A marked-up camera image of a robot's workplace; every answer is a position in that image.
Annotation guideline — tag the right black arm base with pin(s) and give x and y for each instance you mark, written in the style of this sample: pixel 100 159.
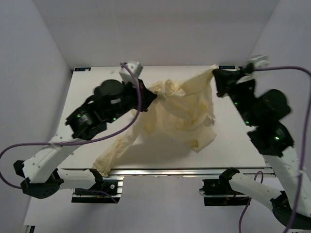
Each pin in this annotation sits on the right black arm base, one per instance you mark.
pixel 215 195

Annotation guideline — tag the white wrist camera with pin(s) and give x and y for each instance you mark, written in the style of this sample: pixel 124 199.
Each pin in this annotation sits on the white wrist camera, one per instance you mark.
pixel 128 69
pixel 258 61

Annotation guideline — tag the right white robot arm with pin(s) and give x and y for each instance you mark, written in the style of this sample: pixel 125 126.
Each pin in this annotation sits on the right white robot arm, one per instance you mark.
pixel 291 206

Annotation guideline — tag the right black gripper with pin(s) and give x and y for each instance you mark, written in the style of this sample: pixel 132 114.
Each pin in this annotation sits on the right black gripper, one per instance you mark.
pixel 220 77

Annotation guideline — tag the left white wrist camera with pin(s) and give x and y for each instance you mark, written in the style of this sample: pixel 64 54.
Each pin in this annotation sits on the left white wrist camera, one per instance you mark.
pixel 128 69

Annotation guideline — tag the cream yellow jacket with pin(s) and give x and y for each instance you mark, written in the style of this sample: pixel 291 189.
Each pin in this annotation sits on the cream yellow jacket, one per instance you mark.
pixel 182 111

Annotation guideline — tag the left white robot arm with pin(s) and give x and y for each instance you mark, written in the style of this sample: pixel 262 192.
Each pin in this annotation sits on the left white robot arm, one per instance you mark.
pixel 41 173

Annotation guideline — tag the left blue corner label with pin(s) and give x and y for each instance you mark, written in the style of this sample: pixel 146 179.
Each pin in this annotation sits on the left blue corner label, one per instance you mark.
pixel 82 69

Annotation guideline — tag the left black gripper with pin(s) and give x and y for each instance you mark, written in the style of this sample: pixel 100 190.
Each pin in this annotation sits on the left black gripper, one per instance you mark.
pixel 148 96

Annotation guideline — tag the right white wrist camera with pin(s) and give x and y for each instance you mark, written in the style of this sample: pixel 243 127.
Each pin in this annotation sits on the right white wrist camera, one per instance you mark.
pixel 258 61

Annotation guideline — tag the right blue corner label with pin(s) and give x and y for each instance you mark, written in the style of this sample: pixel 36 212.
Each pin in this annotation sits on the right blue corner label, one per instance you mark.
pixel 224 67

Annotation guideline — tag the blue corner label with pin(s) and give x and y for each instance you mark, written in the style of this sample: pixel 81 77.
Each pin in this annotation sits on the blue corner label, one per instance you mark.
pixel 224 67
pixel 82 69

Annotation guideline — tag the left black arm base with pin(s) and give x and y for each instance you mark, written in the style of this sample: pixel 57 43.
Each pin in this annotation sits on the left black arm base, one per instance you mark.
pixel 109 192

